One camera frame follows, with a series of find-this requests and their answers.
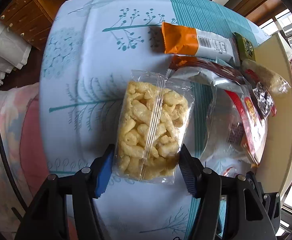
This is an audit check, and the wooden desk with drawers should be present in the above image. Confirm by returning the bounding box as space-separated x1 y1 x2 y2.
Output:
0 0 126 50

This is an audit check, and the clear rice cracker packet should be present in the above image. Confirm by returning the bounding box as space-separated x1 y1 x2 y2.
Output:
241 59 292 97

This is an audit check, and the orange white snack packet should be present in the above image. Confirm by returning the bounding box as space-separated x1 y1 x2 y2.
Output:
161 22 236 63

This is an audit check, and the white ruffled cloth cover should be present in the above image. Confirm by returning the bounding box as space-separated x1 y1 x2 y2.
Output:
0 21 32 93

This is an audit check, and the clear puffed snack packet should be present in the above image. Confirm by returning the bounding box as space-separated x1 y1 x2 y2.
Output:
113 69 195 185

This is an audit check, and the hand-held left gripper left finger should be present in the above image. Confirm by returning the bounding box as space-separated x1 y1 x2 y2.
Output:
14 144 116 240

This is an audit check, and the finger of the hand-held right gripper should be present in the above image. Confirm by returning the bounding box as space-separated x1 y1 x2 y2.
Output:
261 191 281 233

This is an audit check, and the red white apple print packet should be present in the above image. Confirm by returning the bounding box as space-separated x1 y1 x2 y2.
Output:
225 90 269 167

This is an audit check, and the blue tree print tablecloth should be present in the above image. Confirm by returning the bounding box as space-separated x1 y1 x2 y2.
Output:
39 0 273 240

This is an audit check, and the green yellow small packet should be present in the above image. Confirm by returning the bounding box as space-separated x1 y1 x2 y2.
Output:
232 32 257 62

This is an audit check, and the small black and red packet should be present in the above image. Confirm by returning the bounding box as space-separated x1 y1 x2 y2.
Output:
244 69 277 120

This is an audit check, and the maroon white chocolate pie packet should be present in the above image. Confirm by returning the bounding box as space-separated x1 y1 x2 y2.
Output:
169 54 252 92

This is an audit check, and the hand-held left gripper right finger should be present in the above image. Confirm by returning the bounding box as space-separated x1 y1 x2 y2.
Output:
178 144 277 240

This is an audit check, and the white plastic bin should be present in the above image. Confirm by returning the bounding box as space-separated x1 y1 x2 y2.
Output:
254 32 292 200

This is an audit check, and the pink floral blanket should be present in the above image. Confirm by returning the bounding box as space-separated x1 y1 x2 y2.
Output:
0 82 71 240

